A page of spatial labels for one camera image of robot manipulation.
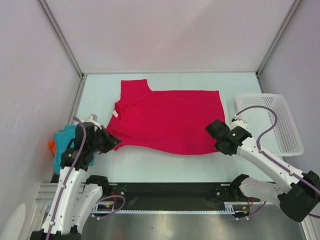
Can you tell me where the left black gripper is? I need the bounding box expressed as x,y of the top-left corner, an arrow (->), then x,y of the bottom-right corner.
89,124 -> 122,153

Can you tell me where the red t shirt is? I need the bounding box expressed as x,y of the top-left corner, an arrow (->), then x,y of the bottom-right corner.
106,79 -> 225,155

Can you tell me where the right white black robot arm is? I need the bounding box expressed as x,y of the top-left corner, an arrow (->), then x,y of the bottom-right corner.
205,119 -> 320,223

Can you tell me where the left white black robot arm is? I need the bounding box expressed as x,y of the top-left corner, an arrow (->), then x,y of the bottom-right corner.
30,121 -> 124,240

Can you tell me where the teal folded t shirt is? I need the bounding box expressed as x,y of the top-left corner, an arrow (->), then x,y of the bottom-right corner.
53,125 -> 84,174

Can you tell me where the orange folded t shirt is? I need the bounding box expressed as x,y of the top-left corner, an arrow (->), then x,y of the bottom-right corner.
47,140 -> 57,155

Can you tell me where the white plastic basket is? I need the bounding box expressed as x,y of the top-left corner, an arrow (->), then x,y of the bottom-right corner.
236,93 -> 304,157

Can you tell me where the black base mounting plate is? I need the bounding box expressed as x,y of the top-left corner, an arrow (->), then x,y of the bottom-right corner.
81,181 -> 261,213

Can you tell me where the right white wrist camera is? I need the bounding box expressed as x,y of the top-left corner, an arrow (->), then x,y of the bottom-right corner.
229,113 -> 248,130

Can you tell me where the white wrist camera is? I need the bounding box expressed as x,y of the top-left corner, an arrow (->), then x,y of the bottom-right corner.
229,113 -> 248,130
84,113 -> 99,126

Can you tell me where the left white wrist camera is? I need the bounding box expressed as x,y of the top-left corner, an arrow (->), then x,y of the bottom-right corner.
84,113 -> 99,126

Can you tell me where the white slotted cable duct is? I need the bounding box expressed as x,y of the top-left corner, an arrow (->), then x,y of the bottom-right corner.
92,199 -> 251,215

